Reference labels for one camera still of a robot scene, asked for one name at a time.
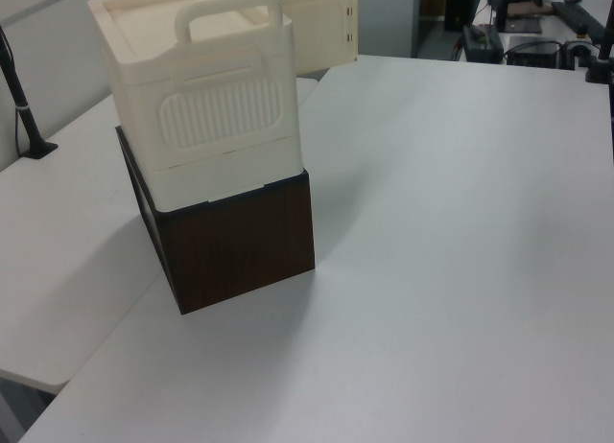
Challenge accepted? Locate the cream cabinet door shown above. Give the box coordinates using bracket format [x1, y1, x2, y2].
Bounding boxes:
[277, 0, 361, 76]

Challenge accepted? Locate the cream plastic cabinet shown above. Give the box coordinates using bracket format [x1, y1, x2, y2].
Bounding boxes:
[87, 0, 306, 214]

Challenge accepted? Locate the dark brown wooden drawer box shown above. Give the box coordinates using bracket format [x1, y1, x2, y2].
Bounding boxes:
[114, 124, 317, 316]

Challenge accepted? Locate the grey green electronic device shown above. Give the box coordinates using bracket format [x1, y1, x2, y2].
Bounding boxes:
[460, 23, 506, 64]

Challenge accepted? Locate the black computer box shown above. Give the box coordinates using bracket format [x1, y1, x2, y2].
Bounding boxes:
[443, 0, 477, 33]

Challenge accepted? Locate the black equipment box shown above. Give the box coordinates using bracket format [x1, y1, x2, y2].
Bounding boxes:
[507, 35, 563, 69]

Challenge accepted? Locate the black keyboard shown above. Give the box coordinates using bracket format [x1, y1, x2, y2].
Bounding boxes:
[551, 0, 606, 36]

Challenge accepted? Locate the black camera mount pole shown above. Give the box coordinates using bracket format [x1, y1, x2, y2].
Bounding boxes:
[583, 0, 614, 85]
[0, 24, 59, 159]

